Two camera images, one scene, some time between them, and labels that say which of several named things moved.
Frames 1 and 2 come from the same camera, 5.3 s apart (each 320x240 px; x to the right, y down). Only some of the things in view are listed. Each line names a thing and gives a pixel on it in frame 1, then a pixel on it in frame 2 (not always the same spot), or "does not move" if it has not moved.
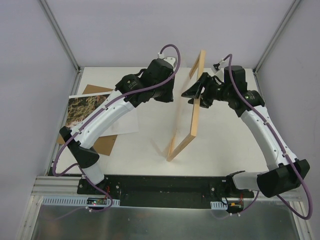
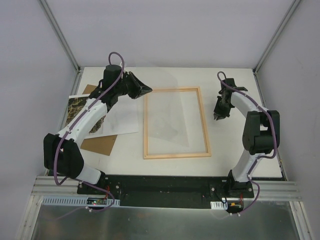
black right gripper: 206,90 -> 223,105
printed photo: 79,106 does not move
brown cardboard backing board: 105,143 does not move
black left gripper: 166,92 -> 131,85
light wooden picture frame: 172,154 -> 147,156
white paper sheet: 128,124 does not move
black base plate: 166,191 does not move
